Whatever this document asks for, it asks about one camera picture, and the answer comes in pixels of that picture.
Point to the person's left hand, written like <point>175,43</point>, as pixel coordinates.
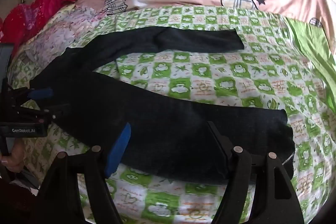
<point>15,158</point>

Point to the plain green sheet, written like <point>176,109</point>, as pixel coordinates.
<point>312,43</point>

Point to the green checked bed sheet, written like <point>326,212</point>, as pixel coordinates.
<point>236,77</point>

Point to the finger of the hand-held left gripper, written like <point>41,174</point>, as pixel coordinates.
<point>39,94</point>
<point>50,115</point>

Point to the pale floral cloth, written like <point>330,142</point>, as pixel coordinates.
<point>60,35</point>

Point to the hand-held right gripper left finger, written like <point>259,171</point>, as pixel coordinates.
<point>119,150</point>

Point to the black pants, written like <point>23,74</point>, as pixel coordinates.
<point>157,140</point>

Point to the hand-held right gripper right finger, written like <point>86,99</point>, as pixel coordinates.
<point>223,154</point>

